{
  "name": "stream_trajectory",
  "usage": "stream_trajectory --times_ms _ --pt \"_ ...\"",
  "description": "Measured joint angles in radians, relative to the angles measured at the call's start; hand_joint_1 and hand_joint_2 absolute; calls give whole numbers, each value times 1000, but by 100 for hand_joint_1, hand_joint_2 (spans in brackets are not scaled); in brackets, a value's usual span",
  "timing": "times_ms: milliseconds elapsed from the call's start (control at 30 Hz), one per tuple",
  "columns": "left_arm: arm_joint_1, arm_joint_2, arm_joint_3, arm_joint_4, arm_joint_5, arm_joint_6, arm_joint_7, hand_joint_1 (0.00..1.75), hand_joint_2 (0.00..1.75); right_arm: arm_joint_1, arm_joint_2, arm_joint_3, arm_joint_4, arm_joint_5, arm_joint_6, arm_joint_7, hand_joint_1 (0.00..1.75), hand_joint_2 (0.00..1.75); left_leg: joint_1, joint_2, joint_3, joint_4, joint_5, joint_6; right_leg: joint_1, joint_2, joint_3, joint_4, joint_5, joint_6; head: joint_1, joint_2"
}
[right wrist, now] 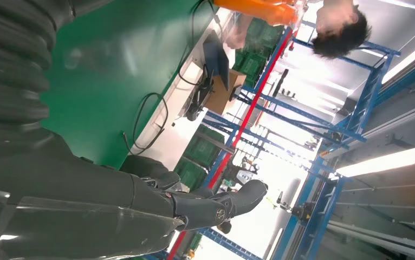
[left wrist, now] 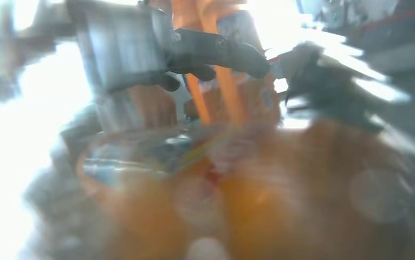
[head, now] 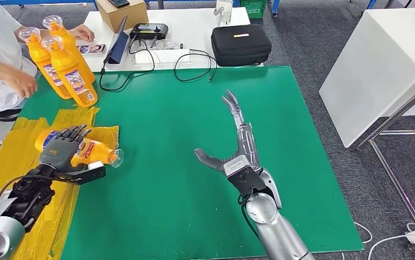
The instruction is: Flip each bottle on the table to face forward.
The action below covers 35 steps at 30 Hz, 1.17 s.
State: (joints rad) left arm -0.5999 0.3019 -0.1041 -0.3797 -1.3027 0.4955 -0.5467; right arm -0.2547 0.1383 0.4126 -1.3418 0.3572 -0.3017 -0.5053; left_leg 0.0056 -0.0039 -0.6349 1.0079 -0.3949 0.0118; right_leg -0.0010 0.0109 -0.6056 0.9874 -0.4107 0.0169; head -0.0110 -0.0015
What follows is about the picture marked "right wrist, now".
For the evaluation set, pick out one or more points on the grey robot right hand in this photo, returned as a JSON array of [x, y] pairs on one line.
[[67, 179]]

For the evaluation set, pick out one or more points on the tablet in blue case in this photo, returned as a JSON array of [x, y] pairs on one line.
[[216, 61]]

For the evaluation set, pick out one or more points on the white flat box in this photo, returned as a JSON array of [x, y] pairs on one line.
[[193, 73]]

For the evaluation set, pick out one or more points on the brown cardboard box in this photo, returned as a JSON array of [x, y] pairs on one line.
[[225, 93]]

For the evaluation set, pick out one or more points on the person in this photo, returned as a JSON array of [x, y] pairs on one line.
[[340, 32]]

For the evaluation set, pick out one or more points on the white table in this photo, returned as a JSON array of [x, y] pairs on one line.
[[175, 136]]

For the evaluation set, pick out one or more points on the blue metal shelf rack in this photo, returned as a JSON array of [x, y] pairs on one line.
[[367, 97]]

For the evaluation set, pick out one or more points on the ceiling light panel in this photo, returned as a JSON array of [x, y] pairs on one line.
[[408, 59], [378, 163]]

